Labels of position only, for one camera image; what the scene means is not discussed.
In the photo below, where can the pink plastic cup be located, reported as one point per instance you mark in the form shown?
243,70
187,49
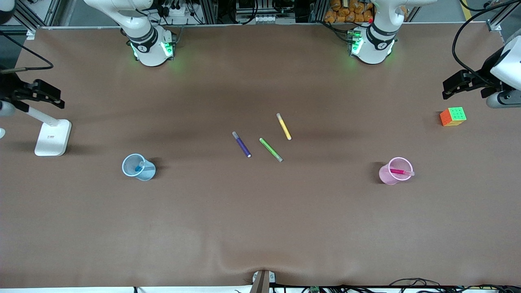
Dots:
386,177

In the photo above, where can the aluminium corner bracket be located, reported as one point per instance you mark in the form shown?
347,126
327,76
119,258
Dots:
31,34
494,25

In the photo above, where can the white power strip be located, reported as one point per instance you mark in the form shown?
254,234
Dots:
179,9

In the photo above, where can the blue marker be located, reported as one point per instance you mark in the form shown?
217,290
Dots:
138,167

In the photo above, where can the yellow marker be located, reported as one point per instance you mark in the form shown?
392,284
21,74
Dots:
283,126

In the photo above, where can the colourful puzzle cube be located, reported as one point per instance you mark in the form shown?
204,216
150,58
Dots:
454,116

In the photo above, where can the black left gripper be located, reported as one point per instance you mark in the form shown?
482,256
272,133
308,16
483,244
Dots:
482,79

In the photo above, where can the brown metal bracket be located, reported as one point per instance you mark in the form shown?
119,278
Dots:
262,283

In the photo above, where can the purple marker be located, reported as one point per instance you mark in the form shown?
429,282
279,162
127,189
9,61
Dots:
241,144

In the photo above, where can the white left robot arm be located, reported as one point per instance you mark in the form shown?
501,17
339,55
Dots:
374,44

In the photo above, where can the pink marker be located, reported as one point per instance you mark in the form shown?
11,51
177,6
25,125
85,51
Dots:
397,171

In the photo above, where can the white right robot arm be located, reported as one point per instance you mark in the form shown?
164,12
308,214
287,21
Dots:
150,49

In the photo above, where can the white lamp stand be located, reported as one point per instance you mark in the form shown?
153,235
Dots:
51,140

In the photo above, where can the aluminium frame post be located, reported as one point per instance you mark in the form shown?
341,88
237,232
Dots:
210,12
320,11

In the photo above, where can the orange packed bags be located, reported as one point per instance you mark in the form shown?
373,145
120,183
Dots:
350,12

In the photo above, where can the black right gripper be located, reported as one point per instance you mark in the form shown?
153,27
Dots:
9,90

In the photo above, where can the light blue plastic cup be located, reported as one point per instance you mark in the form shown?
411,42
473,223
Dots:
148,175

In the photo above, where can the green marker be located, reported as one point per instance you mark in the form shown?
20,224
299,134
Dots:
270,149

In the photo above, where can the grey equipment box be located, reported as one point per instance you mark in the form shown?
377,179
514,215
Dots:
256,12

